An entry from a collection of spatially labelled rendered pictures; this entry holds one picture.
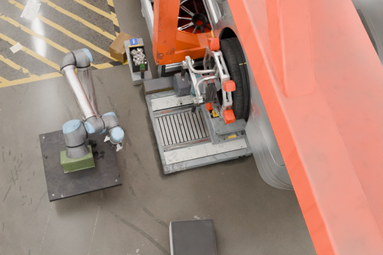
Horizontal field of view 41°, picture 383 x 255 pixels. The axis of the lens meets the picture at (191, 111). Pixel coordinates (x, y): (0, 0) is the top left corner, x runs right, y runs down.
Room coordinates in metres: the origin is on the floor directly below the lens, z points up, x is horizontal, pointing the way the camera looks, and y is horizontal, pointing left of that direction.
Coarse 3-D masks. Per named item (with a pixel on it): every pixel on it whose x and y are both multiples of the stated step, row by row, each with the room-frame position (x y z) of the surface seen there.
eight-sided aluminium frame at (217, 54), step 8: (208, 48) 2.24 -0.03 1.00; (208, 56) 2.24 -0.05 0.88; (216, 56) 2.11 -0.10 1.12; (208, 64) 2.25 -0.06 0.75; (216, 64) 2.06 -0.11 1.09; (224, 64) 2.05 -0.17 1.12; (224, 72) 2.00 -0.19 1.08; (224, 80) 1.92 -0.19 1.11; (216, 96) 2.03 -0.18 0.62; (224, 96) 1.84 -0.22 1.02; (216, 104) 1.96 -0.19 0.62; (224, 104) 1.79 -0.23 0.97; (216, 112) 1.87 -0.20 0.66
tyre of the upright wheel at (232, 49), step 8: (224, 40) 2.29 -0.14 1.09; (232, 40) 2.29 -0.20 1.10; (224, 48) 2.18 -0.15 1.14; (232, 48) 2.18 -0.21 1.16; (240, 48) 2.19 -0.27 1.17; (232, 56) 2.10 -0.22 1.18; (240, 56) 2.11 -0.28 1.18; (232, 64) 2.03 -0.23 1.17; (240, 64) 2.04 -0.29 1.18; (232, 72) 1.98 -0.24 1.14; (240, 72) 1.99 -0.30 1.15; (240, 80) 1.93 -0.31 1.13; (248, 80) 1.95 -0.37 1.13; (240, 88) 1.88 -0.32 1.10; (248, 88) 1.90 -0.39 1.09; (240, 96) 1.84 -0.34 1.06; (248, 96) 1.87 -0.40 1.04; (240, 104) 1.81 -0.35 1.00; (248, 104) 1.83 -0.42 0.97; (240, 112) 1.79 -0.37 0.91; (248, 112) 1.81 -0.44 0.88
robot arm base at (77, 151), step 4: (80, 144) 1.40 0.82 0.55; (84, 144) 1.42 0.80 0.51; (68, 148) 1.36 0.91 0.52; (72, 148) 1.36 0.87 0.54; (76, 148) 1.36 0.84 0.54; (80, 148) 1.37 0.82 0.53; (84, 148) 1.39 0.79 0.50; (88, 148) 1.41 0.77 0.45; (68, 152) 1.33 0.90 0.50; (72, 152) 1.33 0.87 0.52; (76, 152) 1.33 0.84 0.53; (80, 152) 1.34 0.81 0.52; (84, 152) 1.36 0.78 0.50; (88, 152) 1.38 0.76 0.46; (68, 156) 1.30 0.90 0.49; (72, 156) 1.30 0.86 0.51; (76, 156) 1.31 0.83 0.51; (80, 156) 1.32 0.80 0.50
